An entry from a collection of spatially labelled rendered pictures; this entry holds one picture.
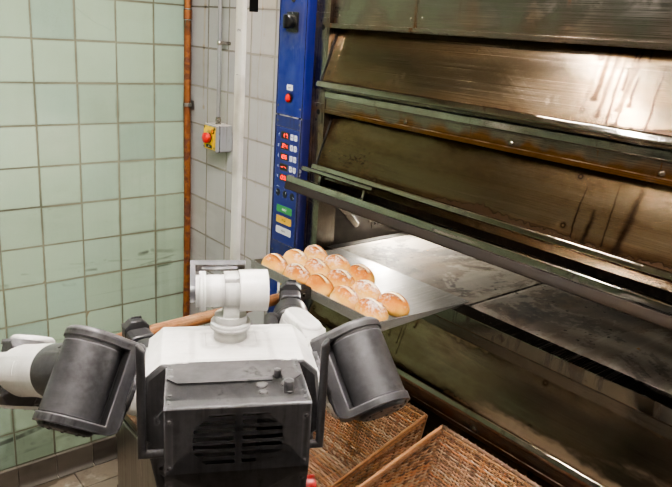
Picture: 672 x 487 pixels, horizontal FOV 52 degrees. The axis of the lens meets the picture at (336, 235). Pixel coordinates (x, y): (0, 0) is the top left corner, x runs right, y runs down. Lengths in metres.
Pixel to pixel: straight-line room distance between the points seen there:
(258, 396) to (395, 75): 1.21
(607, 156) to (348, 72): 0.86
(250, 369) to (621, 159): 0.92
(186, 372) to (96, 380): 0.14
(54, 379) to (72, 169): 1.79
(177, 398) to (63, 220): 1.95
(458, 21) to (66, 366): 1.26
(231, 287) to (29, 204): 1.80
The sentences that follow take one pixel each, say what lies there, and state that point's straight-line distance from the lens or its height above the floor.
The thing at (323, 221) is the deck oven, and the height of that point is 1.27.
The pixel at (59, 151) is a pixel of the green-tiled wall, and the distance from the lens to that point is 2.80.
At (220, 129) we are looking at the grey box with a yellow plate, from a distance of 2.66.
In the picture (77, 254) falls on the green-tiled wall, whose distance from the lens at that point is 2.92.
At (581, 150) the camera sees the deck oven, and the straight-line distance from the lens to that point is 1.62.
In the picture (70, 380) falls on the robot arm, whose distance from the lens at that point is 1.09.
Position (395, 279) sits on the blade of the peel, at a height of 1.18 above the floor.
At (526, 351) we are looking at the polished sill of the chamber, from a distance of 1.78.
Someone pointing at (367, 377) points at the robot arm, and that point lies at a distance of 1.11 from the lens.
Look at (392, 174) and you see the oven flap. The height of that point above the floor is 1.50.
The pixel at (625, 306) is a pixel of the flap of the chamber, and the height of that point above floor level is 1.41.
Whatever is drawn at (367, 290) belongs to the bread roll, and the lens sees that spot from 1.86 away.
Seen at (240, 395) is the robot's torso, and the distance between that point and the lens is 0.97.
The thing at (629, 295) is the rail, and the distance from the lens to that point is 1.44.
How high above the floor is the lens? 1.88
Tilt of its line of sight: 17 degrees down
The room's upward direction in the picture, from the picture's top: 4 degrees clockwise
